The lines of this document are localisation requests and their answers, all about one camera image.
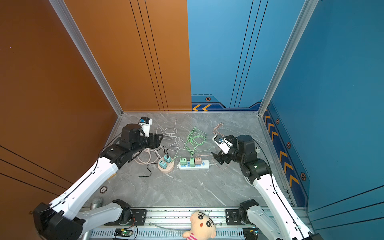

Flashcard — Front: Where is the teal charger with black cable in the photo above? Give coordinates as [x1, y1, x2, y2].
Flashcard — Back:
[164, 155, 172, 164]

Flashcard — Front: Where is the pink charger block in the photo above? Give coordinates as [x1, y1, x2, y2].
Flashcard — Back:
[195, 157, 202, 165]

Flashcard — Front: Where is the green charger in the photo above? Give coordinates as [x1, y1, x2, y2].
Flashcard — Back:
[180, 158, 188, 166]
[189, 158, 196, 168]

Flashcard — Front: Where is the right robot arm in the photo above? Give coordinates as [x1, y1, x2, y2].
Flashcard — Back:
[213, 135, 322, 240]

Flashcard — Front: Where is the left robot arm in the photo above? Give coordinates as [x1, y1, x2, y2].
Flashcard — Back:
[33, 124, 164, 240]

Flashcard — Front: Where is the white blue power strip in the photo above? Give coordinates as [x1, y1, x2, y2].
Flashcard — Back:
[177, 159, 210, 172]

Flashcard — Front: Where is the wooden domino block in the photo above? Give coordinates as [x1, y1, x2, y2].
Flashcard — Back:
[107, 173, 117, 181]

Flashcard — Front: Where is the round pink power socket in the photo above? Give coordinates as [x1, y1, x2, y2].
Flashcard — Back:
[158, 158, 175, 174]

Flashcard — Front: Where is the round poker chip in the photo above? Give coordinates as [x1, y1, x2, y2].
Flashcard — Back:
[100, 186, 108, 194]

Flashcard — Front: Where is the metal pole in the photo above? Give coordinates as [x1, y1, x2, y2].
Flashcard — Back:
[90, 197, 103, 210]

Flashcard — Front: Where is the right circuit board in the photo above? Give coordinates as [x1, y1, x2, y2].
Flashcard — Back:
[243, 228, 259, 240]

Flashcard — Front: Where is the circuit board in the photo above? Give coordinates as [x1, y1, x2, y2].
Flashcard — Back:
[114, 228, 135, 239]
[243, 228, 259, 240]

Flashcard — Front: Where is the plush doll toy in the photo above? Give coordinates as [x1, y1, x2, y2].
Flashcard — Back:
[183, 212, 217, 240]

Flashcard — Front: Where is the left circuit board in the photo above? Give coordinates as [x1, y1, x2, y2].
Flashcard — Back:
[114, 228, 135, 239]

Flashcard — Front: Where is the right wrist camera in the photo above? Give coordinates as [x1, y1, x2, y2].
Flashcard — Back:
[212, 135, 233, 155]

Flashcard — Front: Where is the pink socket cord with plug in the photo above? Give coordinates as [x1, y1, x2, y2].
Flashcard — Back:
[134, 146, 161, 165]

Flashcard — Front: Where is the black usb cable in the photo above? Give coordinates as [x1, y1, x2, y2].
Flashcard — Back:
[138, 145, 167, 179]

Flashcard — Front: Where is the pink multi-head cable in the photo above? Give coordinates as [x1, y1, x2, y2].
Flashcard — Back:
[211, 122, 229, 170]

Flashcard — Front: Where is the white tangled cable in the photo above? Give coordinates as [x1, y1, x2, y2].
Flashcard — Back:
[155, 119, 187, 152]

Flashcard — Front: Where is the green tangled cable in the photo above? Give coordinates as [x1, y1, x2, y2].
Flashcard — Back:
[173, 126, 214, 164]

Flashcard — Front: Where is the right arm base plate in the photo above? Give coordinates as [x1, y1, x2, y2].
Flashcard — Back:
[225, 208, 250, 226]

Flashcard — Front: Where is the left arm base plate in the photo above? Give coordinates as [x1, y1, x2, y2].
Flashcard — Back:
[105, 209, 147, 227]

